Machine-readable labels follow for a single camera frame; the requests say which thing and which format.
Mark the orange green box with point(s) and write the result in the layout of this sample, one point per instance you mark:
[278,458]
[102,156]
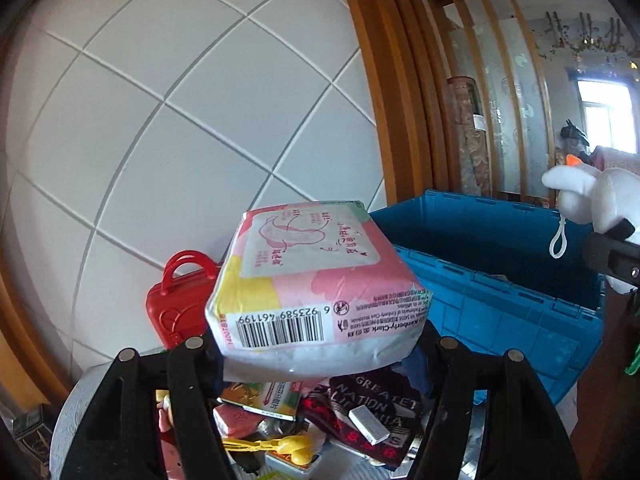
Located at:
[270,397]

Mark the window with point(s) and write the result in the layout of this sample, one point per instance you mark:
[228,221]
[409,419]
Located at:
[610,120]

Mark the pink toy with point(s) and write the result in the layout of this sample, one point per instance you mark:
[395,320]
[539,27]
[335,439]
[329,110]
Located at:
[167,420]

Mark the blue plastic bin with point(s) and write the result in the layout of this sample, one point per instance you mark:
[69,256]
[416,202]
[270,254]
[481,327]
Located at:
[500,320]

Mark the branch wall decoration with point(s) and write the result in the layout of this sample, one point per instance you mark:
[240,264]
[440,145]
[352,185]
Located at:
[585,35]

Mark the green cloth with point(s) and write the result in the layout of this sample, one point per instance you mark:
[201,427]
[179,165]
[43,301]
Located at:
[634,360]

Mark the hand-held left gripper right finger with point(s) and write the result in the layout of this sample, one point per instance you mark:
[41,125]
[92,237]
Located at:
[445,385]

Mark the red toy suitcase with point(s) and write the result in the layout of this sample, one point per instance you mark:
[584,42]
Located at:
[172,310]

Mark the pink sanitary pad pack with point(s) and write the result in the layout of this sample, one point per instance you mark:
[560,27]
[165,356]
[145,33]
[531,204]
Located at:
[310,285]

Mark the white eraser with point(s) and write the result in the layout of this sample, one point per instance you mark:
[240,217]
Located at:
[369,424]

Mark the yellow plastic toy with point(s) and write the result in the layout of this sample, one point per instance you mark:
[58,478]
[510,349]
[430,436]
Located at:
[295,447]

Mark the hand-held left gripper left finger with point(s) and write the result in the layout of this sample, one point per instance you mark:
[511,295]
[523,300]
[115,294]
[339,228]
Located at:
[195,385]

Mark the dark red printed cloth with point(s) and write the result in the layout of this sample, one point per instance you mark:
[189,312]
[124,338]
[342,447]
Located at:
[350,395]

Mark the pile of clothes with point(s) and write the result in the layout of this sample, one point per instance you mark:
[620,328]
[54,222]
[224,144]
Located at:
[572,135]

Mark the white plush toy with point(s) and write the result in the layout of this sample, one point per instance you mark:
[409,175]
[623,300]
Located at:
[600,195]

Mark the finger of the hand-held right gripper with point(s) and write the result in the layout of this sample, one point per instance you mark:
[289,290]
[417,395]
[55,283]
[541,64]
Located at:
[607,255]

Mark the red pink packet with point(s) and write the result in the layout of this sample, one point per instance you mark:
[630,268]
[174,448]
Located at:
[235,420]

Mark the rolled patterned mat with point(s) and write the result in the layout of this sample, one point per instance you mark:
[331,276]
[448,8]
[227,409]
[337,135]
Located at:
[467,150]

